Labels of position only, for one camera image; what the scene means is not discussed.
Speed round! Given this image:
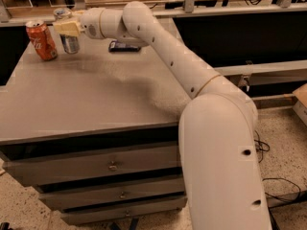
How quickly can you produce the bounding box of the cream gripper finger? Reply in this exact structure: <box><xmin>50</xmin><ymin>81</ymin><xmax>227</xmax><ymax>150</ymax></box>
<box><xmin>53</xmin><ymin>18</ymin><xmax>83</xmax><ymax>36</ymax></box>

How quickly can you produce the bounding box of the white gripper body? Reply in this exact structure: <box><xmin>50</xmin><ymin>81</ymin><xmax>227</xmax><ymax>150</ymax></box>
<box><xmin>80</xmin><ymin>8</ymin><xmax>104</xmax><ymax>39</ymax></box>

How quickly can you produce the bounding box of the silver blue redbull can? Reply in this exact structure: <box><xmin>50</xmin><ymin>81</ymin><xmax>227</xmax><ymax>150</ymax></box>
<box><xmin>52</xmin><ymin>7</ymin><xmax>81</xmax><ymax>55</ymax></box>

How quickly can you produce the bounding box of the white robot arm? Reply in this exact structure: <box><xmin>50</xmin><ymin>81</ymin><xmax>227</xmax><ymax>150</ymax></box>
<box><xmin>54</xmin><ymin>1</ymin><xmax>272</xmax><ymax>230</ymax></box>

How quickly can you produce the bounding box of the orange coke can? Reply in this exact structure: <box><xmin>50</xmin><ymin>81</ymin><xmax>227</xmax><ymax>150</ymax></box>
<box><xmin>26</xmin><ymin>20</ymin><xmax>58</xmax><ymax>60</ymax></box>

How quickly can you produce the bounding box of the dark snack bar wrapper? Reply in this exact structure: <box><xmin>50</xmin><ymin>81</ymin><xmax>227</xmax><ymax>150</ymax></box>
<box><xmin>108</xmin><ymin>40</ymin><xmax>141</xmax><ymax>53</ymax></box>

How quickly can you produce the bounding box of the grey drawer cabinet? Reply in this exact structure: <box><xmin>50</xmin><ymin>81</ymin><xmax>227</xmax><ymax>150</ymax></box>
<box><xmin>0</xmin><ymin>36</ymin><xmax>190</xmax><ymax>225</ymax></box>

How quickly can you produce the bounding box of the metal railing frame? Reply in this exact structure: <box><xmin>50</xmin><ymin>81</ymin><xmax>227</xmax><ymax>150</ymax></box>
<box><xmin>0</xmin><ymin>0</ymin><xmax>307</xmax><ymax>27</ymax></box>

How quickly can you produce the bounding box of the black floor cable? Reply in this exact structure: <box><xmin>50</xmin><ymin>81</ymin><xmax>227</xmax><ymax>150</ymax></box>
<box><xmin>253</xmin><ymin>129</ymin><xmax>302</xmax><ymax>230</ymax></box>

